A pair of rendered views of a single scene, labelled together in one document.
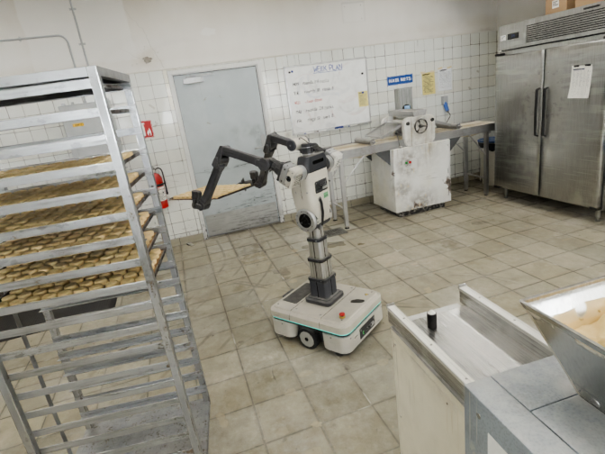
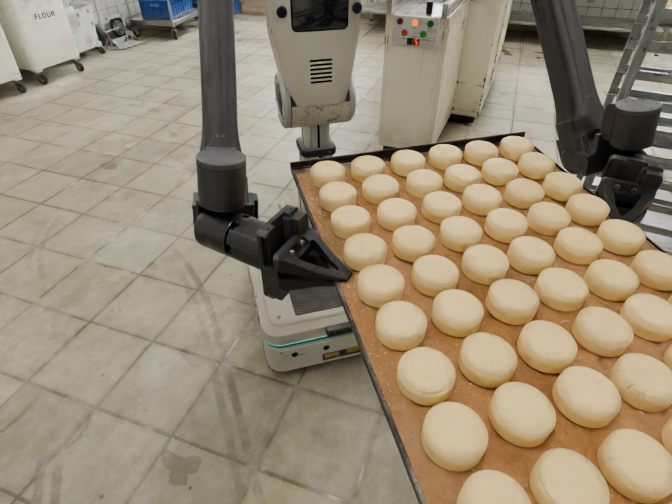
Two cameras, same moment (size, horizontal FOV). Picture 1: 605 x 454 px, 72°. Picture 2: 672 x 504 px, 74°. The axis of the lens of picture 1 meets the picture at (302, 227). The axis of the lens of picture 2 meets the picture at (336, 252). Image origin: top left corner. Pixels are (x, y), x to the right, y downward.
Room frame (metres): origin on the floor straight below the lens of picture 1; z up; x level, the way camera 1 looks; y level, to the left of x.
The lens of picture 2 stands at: (3.65, 0.71, 1.33)
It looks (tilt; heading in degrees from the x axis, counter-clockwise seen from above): 39 degrees down; 215
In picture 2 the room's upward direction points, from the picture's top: straight up
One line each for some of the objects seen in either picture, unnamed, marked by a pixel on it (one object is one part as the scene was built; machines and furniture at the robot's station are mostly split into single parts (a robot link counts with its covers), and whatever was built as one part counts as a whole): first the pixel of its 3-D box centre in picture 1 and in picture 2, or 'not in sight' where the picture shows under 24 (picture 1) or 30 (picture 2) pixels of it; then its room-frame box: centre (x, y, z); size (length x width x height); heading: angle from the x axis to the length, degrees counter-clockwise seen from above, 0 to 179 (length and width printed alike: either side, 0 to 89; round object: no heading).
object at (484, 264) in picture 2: not in sight; (484, 264); (3.24, 0.63, 1.01); 0.05 x 0.05 x 0.02
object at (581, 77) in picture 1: (579, 81); not in sight; (4.06, -2.81, 1.39); 0.22 x 0.03 x 0.31; 15
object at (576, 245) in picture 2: not in sight; (577, 245); (3.14, 0.71, 1.01); 0.05 x 0.05 x 0.02
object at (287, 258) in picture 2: not in sight; (314, 271); (3.35, 0.47, 0.99); 0.09 x 0.07 x 0.07; 96
